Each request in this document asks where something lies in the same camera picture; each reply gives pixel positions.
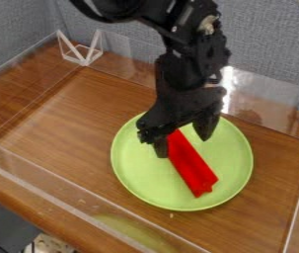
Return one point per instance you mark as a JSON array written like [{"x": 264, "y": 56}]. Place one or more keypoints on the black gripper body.
[{"x": 187, "y": 92}]

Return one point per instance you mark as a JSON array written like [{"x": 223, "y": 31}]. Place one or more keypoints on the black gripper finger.
[
  {"x": 160, "y": 147},
  {"x": 204, "y": 125}
]

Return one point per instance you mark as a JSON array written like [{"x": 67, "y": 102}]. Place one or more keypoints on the red cloth block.
[{"x": 189, "y": 165}]

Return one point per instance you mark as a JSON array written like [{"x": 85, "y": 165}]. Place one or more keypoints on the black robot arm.
[{"x": 187, "y": 24}]

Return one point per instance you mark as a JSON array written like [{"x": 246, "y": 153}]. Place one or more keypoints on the green round plate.
[{"x": 151, "y": 178}]

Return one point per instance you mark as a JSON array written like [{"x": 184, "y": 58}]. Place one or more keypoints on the clear acrylic enclosure wall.
[{"x": 61, "y": 111}]

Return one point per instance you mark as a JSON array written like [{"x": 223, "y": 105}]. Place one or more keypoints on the clear acrylic corner bracket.
[{"x": 77, "y": 53}]

